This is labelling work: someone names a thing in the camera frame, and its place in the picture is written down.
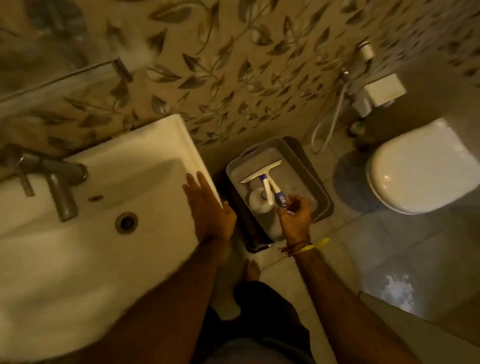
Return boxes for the person's right hand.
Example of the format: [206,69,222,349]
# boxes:
[276,194,313,247]

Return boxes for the person's left hand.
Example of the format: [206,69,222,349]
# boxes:
[182,171,238,243]

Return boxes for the white spray bottle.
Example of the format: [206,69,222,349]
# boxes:
[248,174,280,215]

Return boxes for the white squeegee with striped handle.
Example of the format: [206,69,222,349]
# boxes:
[239,159,292,215]

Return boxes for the person's right forearm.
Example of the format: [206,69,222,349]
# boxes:
[294,245,423,364]

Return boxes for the person's left forearm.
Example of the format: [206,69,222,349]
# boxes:
[63,236,232,364]

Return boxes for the person's bare foot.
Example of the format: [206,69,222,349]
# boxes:
[241,258,262,282]

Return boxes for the person's dark clothing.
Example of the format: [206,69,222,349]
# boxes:
[191,281,316,364]

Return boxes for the yellow wristband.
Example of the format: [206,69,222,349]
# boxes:
[296,238,331,256]

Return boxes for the grey plastic basket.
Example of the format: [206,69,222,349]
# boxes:
[224,136,335,248]

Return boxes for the metal sink drain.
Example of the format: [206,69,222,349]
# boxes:
[115,211,139,236]

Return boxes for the white ceramic sink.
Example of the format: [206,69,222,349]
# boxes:
[0,113,223,363]

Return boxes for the white toilet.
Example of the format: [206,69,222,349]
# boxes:
[365,117,480,216]

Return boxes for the metal sink faucet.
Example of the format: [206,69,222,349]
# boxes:
[0,151,89,223]

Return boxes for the white bidet hand sprayer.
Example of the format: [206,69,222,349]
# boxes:
[358,41,376,63]

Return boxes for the brown thread bracelet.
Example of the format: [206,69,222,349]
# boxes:
[279,239,312,258]

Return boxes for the white sprayer hose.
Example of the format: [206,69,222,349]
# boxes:
[310,80,350,155]

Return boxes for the glass wall shelf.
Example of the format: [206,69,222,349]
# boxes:
[0,0,134,106]

